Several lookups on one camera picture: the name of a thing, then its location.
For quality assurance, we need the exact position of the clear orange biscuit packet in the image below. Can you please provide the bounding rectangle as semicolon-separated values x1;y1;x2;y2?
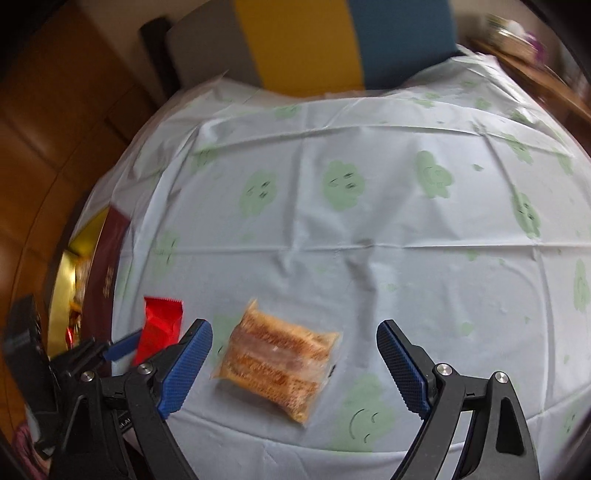
211;299;342;425

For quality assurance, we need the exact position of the small purple box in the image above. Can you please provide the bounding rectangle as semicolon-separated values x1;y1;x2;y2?
526;32;548;61

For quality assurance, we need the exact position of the wooden side desk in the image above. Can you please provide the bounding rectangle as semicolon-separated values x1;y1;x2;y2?
466;37;591;125

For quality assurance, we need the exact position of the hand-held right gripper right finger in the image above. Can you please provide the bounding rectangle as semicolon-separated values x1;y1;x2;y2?
376;319;541;480

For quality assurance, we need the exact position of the gold tin box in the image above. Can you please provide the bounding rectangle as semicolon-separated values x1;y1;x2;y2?
46;207;130;365

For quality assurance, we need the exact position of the grey yellow blue chair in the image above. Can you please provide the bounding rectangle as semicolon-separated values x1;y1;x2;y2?
166;0;458;100

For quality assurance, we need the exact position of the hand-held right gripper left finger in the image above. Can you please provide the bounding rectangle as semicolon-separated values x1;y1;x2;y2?
48;318;214;480

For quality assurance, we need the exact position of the patterned tissue box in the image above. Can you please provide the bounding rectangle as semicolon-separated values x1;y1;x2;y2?
487;14;532;58

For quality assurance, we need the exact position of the white green-flowered tablecloth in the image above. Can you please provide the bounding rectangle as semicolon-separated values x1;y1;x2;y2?
69;44;591;480

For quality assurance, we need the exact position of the wooden wardrobe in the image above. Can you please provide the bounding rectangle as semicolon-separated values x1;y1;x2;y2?
0;0;158;370

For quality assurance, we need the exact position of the large red snack packet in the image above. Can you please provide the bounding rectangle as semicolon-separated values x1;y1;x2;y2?
134;296;184;365

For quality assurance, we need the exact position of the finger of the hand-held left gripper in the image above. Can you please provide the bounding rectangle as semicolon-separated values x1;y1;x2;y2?
102;329;144;364
51;339;109;370

